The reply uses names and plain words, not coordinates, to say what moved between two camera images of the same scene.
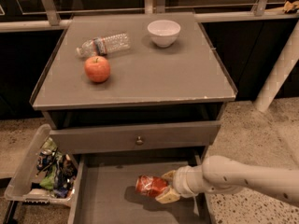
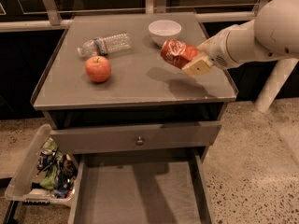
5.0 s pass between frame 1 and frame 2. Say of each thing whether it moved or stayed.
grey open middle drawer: stayed
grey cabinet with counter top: stayed
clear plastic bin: stayed
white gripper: moved
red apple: stayed
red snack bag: moved
